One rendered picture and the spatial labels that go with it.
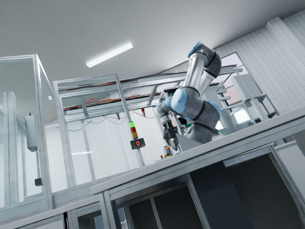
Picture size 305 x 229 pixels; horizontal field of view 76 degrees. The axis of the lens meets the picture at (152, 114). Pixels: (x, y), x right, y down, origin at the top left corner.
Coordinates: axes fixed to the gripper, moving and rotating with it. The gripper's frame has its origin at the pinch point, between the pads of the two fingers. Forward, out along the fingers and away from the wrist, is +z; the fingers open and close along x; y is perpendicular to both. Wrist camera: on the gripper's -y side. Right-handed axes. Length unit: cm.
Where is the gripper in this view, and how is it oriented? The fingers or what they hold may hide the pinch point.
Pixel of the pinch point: (175, 149)
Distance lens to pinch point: 138.7
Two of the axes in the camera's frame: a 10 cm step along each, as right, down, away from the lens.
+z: 3.1, 8.7, -3.9
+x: 9.3, -1.9, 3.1
